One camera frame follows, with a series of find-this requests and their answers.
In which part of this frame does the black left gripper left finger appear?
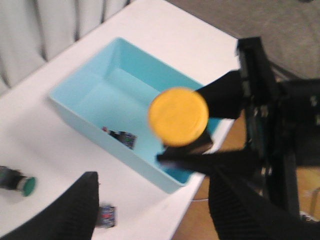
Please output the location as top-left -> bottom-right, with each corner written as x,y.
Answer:
1,171 -> 99,240

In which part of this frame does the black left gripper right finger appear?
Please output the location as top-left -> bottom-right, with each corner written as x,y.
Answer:
208,167 -> 320,240

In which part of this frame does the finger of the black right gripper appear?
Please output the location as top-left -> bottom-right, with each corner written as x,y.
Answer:
156,148 -> 260,175
196,70 -> 244,120

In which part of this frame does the yellow button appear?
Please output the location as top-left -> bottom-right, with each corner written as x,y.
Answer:
95,204 -> 117,229
147,86 -> 213,153

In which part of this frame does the red button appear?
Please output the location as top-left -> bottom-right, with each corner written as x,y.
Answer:
101,126 -> 137,150

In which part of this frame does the light blue plastic box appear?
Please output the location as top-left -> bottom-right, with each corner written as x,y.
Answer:
49,38 -> 202,193

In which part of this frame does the yellow button lying down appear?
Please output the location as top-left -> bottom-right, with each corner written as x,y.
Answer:
95,204 -> 117,229

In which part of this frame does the green button near centre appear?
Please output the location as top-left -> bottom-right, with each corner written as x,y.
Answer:
0,166 -> 37,197

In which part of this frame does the white pleated curtain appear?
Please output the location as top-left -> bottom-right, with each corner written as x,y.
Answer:
0,0 -> 130,94

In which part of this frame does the black metal stand frame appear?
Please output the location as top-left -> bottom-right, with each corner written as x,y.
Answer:
237,37 -> 320,217

